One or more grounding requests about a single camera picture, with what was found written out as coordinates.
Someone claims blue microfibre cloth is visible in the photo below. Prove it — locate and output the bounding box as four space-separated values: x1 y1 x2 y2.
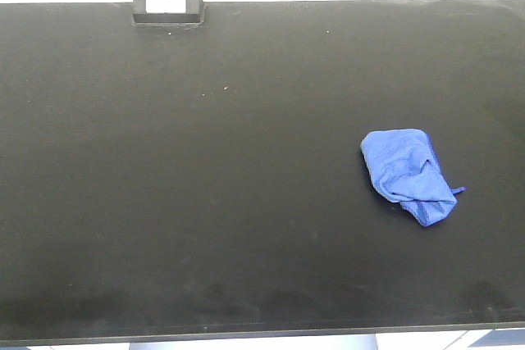
360 129 465 227

